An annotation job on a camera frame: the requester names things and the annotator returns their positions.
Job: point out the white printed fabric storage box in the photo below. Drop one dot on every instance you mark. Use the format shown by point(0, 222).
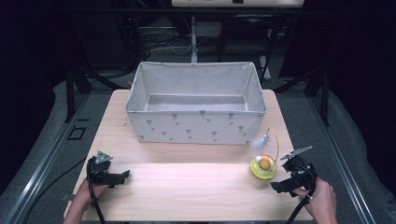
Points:
point(196, 127)

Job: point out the black metal stand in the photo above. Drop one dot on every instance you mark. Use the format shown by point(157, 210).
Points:
point(71, 93)
point(323, 96)

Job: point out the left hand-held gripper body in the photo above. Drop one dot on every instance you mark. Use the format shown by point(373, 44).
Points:
point(99, 168)

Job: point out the grey tape piece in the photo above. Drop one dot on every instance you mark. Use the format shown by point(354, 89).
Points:
point(68, 197)

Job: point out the aluminium floor rail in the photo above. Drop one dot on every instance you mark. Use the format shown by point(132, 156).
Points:
point(342, 161)
point(40, 161)

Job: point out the person's right hand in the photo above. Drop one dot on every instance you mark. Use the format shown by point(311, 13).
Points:
point(322, 202)

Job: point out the white metal pole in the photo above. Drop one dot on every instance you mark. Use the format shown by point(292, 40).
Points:
point(194, 40)

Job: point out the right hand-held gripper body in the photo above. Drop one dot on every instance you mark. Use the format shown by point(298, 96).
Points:
point(299, 172)

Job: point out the yellow cat toy with feather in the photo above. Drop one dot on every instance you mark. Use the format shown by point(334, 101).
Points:
point(263, 169)

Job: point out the person's left hand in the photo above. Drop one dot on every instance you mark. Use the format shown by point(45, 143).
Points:
point(88, 193)

